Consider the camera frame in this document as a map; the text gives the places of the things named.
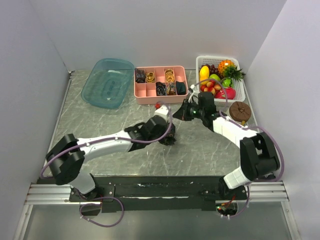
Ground pink dragon fruit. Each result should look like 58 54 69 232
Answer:
214 87 236 100

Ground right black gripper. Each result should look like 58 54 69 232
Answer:
172 99 205 122

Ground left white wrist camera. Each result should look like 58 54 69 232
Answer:
154 103 170 122

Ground yellow patterned rolled tie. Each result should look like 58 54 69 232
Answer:
164 68 175 83

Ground red cherry bunch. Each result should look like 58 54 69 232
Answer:
199 80 222 96

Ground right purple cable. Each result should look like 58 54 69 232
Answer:
191 79 285 221

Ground yellow mango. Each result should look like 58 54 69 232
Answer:
199 65 210 85

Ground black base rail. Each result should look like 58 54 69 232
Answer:
69 176 249 213

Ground brown lidded white jar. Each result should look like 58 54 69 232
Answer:
228 101 252 126

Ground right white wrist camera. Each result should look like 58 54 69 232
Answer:
188 84 200 103

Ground green leafy vegetable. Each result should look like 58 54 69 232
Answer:
221 77 234 88

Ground gold rolled tie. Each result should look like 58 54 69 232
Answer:
145 72 156 83

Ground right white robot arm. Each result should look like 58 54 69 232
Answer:
173 92 281 200

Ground dark brown rolled tie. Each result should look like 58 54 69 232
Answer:
135 68 146 84

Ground dark purple grapes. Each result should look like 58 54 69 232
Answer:
200 63 220 75

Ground black rolled tie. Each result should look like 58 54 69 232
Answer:
175 81 187 95

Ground aluminium frame rail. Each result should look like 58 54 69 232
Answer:
24 181 289 205

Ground teal transparent plastic bin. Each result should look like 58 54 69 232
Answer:
81 58 135 109

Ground pink compartment organizer box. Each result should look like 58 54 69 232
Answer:
133 65 188 105

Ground orange pineapple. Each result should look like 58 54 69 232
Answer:
218 59 245 81

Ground dark purple rolled tie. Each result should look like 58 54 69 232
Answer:
155 82 167 96

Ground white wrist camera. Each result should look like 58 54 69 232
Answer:
154 103 170 122
188 84 200 103

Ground green apple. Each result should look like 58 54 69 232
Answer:
209 74 221 82

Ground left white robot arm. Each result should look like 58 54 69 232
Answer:
46 116 176 201

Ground dark patterned necktie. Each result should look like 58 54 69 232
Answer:
163 133 176 146

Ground orange blue rolled tie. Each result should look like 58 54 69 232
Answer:
165 82 177 96

